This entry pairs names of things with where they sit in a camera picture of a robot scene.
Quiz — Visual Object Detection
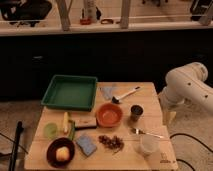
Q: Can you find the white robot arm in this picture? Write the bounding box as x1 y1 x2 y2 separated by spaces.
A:
158 62 213 125

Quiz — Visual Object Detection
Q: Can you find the yellow apple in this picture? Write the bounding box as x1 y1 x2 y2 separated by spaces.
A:
56 147 70 162

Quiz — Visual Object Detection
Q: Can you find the green plastic tray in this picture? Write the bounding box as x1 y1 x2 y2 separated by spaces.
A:
41 75 97 111

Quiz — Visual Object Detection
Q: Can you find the translucent plastic cup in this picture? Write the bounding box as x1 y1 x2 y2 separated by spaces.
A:
138 135 159 156

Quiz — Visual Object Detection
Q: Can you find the dark metal cup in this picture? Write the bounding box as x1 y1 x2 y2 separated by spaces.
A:
130 105 143 122

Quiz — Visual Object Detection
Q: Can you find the small green lid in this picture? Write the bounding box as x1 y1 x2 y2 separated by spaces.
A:
43 123 58 139

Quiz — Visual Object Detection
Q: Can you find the blue sponge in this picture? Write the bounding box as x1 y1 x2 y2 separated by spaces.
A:
76 134 97 157

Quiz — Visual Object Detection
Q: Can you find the black floor cable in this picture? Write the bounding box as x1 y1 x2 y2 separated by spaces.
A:
169 132 213 154

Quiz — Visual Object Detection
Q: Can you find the metal fork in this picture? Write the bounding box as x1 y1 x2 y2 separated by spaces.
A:
131 128 164 139

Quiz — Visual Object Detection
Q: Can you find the dark brown plate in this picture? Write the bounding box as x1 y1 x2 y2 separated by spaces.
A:
46 137 75 168

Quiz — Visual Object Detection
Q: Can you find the black pole stand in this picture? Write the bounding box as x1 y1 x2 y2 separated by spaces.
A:
8 121 24 171

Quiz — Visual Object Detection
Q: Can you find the wooden block brush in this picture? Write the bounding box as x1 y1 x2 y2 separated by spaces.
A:
75 117 97 130

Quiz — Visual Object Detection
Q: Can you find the green peeler handle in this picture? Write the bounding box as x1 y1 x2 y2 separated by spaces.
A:
68 121 75 140

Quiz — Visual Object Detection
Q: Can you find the orange bowl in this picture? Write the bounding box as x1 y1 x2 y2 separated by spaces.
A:
96 103 123 127

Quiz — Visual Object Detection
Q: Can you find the yellow banana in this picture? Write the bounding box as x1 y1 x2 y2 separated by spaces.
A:
63 112 69 134

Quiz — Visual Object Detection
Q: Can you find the black office chair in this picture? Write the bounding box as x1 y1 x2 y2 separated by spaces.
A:
0 0 52 27

